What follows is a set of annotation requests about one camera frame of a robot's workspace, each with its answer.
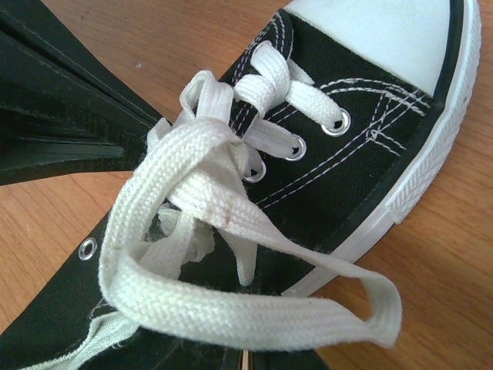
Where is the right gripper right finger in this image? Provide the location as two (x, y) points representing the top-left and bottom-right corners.
(250, 350), (330, 370)

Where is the black canvas sneaker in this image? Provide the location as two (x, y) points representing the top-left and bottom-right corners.
(0, 0), (485, 370)

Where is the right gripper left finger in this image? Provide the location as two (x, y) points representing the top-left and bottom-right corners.
(165, 342), (242, 370)

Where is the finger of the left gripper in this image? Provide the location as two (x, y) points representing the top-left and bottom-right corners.
(1, 7), (161, 185)

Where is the white lace of sneaker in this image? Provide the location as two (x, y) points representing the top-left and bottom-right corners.
(39, 42), (402, 369)

